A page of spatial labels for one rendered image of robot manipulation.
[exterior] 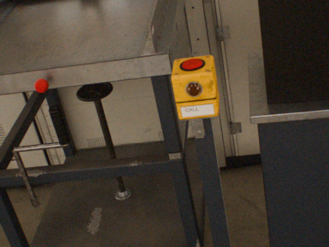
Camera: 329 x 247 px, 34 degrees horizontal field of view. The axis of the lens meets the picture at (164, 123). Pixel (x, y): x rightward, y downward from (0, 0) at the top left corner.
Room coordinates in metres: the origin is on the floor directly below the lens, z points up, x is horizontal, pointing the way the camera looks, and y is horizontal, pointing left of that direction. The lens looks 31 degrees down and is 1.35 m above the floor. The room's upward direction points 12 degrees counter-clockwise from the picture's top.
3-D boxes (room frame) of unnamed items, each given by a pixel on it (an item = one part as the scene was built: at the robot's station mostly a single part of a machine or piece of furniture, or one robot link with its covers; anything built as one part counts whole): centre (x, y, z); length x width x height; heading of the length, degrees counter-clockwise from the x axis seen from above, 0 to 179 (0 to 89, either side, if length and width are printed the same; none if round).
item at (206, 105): (0.94, -0.07, 0.85); 0.08 x 0.08 x 0.10; 79
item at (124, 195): (1.54, 0.20, 0.18); 0.06 x 0.06 x 0.02
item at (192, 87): (0.90, -0.07, 0.87); 0.03 x 0.01 x 0.03; 79
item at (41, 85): (1.18, 0.27, 0.82); 0.04 x 0.03 x 0.03; 169
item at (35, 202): (1.20, 0.32, 0.60); 0.17 x 0.03 x 0.30; 79
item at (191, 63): (0.95, -0.07, 0.90); 0.04 x 0.04 x 0.02
